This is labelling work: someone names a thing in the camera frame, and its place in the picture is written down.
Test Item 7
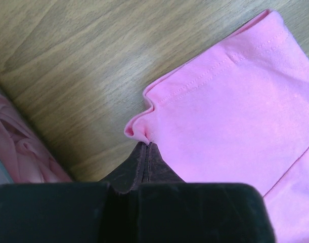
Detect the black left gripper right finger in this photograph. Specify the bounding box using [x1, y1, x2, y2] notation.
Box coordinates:
[133, 143, 273, 242]

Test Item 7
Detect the light pink t shirt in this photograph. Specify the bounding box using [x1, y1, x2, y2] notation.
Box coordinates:
[0, 94, 72, 183]

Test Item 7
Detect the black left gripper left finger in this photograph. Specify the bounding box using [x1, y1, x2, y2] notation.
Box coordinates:
[0, 143, 147, 242]

